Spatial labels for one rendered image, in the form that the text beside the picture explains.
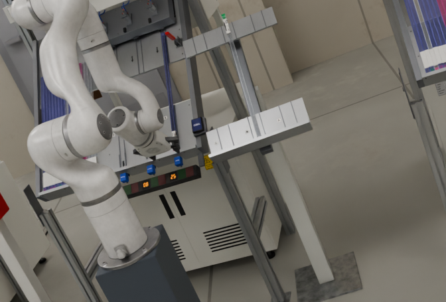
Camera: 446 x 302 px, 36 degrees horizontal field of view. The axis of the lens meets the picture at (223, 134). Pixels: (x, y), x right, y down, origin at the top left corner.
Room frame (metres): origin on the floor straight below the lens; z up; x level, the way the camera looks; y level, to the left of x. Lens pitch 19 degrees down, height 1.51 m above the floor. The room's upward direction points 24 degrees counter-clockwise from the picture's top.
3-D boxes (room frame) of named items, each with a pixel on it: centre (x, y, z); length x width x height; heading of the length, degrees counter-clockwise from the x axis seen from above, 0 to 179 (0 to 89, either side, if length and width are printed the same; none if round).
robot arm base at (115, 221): (1.77, 0.37, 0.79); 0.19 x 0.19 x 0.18
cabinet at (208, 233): (2.98, 0.21, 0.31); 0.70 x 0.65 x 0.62; 71
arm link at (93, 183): (1.78, 0.40, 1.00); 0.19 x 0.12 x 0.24; 69
